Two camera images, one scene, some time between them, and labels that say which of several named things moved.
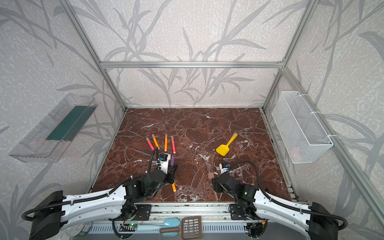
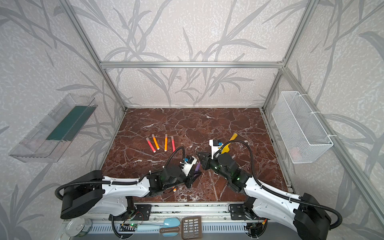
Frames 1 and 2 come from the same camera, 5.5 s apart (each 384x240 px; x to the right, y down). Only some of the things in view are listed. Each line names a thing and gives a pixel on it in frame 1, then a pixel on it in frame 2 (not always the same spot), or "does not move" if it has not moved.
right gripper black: [216, 182] to [209, 160]
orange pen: [155, 141] does not move
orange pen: [166, 143] does not move
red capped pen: [173, 145] does not move
